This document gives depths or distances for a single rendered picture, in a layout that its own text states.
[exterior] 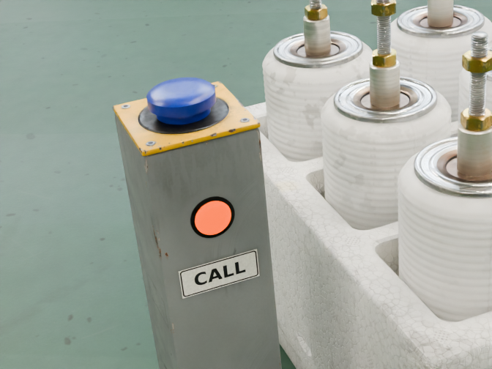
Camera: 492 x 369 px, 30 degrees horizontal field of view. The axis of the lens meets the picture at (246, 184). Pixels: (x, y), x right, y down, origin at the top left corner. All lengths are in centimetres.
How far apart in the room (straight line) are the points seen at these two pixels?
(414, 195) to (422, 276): 6
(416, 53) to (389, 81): 13
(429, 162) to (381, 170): 7
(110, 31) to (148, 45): 11
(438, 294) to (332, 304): 10
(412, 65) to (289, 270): 21
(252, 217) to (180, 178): 6
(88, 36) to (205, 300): 112
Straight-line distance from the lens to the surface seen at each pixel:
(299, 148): 78
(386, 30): 66
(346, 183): 68
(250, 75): 140
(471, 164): 58
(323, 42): 77
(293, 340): 80
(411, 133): 65
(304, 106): 76
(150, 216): 53
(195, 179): 52
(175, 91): 53
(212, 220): 53
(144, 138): 52
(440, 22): 83
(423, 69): 80
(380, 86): 67
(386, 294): 60
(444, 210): 56
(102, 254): 101
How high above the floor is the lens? 54
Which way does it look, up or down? 29 degrees down
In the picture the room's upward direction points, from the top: 6 degrees counter-clockwise
